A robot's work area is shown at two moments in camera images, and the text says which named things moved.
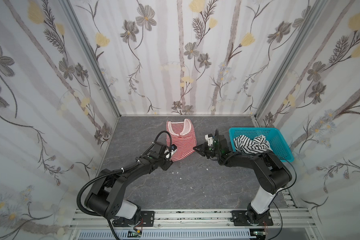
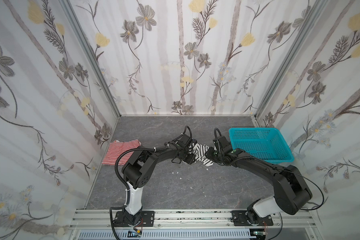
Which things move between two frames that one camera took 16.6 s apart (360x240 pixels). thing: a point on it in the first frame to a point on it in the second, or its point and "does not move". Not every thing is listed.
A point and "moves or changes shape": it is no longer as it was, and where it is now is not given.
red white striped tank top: x=183 y=136 moves or changes shape
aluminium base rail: x=283 y=220 does not move
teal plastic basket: x=272 y=134 does not move
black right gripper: x=207 y=147 does not move
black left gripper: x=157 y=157 to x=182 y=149
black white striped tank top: x=242 y=143 to x=199 y=150
